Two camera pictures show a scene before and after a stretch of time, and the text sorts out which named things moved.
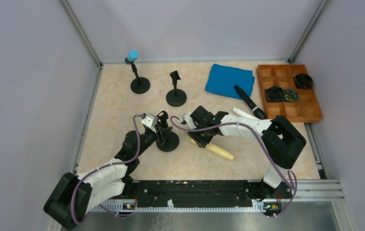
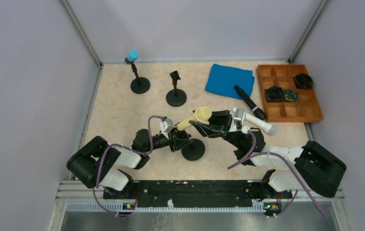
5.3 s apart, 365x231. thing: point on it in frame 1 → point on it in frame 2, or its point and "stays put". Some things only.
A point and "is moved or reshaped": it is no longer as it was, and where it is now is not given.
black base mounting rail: (205, 190) stays put
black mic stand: (139, 85) stays put
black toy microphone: (256, 110) stays put
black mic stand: (175, 97) stays put
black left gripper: (158, 126) → (175, 140)
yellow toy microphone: (216, 149) is moved or reshaped
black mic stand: (166, 140) is moved or reshaped
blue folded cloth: (222, 80) stays put
